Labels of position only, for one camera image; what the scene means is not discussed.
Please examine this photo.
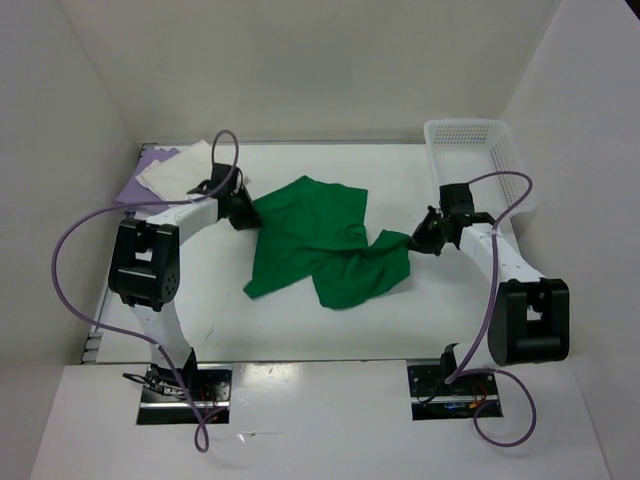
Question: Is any white plastic laundry basket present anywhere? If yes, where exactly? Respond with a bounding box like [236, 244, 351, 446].
[423, 119, 528, 217]

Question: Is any purple t-shirt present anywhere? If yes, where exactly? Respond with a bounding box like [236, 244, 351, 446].
[113, 148, 179, 204]

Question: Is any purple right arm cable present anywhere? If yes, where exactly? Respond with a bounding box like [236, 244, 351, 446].
[444, 172, 540, 447]

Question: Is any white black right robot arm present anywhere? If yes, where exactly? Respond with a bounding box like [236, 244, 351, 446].
[409, 206, 570, 393]

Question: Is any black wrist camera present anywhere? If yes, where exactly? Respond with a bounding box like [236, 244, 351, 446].
[187, 163, 244, 198]
[439, 183, 495, 226]

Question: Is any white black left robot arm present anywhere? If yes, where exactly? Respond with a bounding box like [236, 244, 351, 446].
[108, 186, 261, 400]

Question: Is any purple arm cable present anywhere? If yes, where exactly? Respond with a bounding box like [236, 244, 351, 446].
[444, 172, 540, 447]
[51, 129, 241, 454]

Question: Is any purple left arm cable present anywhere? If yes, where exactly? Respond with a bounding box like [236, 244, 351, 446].
[51, 129, 241, 454]

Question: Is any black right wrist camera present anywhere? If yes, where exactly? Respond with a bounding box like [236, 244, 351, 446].
[439, 183, 495, 226]

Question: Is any green garment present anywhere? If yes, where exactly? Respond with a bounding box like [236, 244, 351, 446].
[244, 176, 411, 310]

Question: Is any cream white t-shirt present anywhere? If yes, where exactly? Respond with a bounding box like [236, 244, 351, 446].
[135, 140, 212, 201]

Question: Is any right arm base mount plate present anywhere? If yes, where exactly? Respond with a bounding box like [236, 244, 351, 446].
[406, 360, 503, 421]

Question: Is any black cable at base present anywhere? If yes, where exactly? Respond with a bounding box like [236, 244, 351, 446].
[122, 369, 174, 399]

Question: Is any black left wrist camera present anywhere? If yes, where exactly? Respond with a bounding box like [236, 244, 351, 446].
[187, 163, 244, 198]

